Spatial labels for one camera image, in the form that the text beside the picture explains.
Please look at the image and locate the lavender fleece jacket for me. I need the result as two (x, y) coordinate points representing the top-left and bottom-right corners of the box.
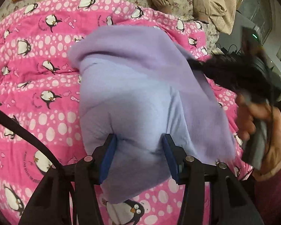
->
(68, 25), (235, 204)

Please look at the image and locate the person's right hand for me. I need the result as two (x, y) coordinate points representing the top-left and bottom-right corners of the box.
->
(235, 94), (281, 181)

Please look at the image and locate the white power strip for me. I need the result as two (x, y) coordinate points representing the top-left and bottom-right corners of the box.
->
(212, 47), (228, 55)

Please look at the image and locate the pink penguin quilt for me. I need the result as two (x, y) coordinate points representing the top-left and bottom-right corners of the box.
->
(0, 0), (253, 225)

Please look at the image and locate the black cable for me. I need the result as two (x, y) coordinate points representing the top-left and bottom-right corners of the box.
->
(0, 103), (64, 169)

